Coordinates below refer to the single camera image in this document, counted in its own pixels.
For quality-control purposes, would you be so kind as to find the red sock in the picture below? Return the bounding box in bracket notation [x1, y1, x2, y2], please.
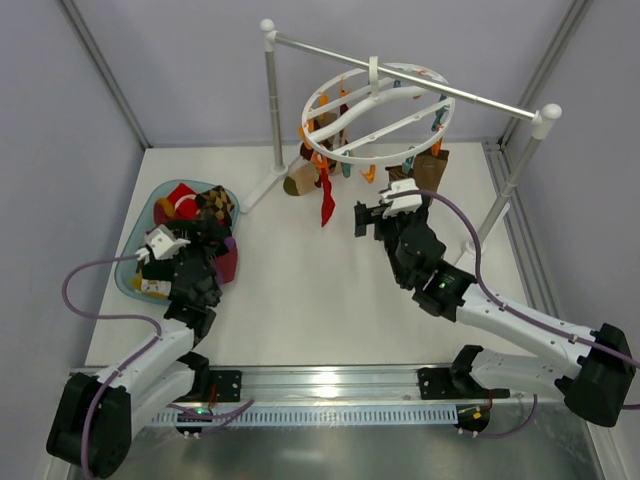
[319, 169, 336, 227]

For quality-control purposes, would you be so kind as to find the brown yellow argyle sock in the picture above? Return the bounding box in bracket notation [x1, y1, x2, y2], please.
[195, 185, 236, 227]

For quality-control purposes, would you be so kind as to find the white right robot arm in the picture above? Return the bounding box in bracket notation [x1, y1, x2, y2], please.
[354, 203, 635, 427]

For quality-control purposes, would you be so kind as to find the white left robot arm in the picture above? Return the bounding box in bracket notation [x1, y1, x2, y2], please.
[46, 216, 238, 479]

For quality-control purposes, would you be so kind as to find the pile of colourful socks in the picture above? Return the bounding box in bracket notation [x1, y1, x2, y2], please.
[134, 184, 239, 300]

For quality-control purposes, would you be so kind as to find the white round clip hanger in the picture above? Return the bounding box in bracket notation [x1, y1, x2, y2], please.
[299, 68, 456, 167]

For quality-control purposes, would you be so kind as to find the teal plastic basket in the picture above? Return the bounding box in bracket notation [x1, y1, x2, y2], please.
[113, 179, 215, 306]

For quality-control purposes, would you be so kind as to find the brown striped sock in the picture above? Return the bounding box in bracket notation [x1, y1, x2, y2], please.
[385, 165, 416, 189]

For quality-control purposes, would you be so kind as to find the beige patchwork argyle sock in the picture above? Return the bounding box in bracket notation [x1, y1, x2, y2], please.
[282, 89, 351, 198]

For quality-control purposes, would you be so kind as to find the teal clothes peg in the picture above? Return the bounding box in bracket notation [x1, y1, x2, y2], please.
[401, 155, 415, 175]

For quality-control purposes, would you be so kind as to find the plain brown sock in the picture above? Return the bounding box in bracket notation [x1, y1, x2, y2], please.
[413, 149, 450, 192]

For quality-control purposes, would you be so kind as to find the white metal drying rack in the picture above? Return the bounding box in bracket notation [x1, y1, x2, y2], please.
[241, 19, 562, 258]

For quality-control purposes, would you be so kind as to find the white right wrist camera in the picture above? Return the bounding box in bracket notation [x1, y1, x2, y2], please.
[379, 178, 422, 219]

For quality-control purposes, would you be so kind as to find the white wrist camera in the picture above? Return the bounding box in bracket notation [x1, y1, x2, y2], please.
[379, 178, 422, 219]
[135, 225, 191, 261]

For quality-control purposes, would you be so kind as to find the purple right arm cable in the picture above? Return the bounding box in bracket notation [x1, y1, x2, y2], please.
[389, 188, 640, 441]

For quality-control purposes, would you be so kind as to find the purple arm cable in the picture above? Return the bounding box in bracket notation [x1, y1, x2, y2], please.
[60, 253, 256, 478]
[389, 188, 640, 441]

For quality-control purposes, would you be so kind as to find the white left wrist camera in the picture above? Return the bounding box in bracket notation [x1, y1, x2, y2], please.
[135, 225, 191, 261]

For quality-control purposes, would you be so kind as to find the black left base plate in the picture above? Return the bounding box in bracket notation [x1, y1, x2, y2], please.
[186, 369, 242, 404]

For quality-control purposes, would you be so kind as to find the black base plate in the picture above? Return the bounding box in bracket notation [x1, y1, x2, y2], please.
[186, 369, 242, 404]
[416, 367, 511, 400]

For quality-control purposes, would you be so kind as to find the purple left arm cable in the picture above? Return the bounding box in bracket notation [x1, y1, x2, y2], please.
[60, 253, 256, 478]

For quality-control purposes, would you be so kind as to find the white slotted cable duct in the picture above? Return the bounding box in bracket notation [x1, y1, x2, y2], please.
[149, 403, 459, 428]

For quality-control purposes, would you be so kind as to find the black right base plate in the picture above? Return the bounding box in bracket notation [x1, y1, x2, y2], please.
[416, 367, 511, 400]

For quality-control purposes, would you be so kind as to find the aluminium mounting rail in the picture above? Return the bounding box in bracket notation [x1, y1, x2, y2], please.
[58, 362, 607, 407]

